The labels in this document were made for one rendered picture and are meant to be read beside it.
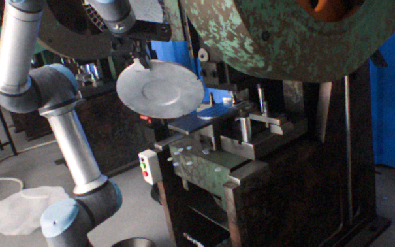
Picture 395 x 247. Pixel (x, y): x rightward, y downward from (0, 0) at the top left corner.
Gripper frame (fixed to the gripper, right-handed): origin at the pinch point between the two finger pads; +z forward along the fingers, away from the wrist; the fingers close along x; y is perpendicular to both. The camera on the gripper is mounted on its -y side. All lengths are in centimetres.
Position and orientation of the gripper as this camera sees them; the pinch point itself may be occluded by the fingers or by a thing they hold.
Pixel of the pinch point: (151, 66)
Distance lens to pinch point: 110.0
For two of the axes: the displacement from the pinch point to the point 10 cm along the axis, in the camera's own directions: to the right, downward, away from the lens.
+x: 0.9, 9.0, -4.2
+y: -9.9, 1.4, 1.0
